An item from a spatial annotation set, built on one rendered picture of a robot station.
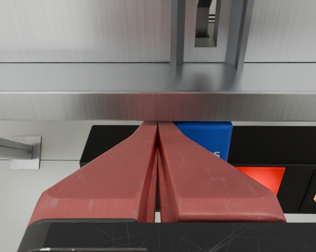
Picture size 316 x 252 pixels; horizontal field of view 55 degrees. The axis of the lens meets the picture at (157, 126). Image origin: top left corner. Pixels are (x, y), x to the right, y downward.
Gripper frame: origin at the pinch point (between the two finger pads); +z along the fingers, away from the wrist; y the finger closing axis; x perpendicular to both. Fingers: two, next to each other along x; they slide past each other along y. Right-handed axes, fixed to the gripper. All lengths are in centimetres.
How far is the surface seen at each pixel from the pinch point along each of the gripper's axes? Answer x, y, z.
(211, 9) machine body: 10, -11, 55
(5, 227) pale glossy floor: 61, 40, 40
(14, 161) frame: 49, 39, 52
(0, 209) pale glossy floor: 58, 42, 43
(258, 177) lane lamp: 3.9, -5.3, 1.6
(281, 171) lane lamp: 3.5, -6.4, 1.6
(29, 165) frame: 49, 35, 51
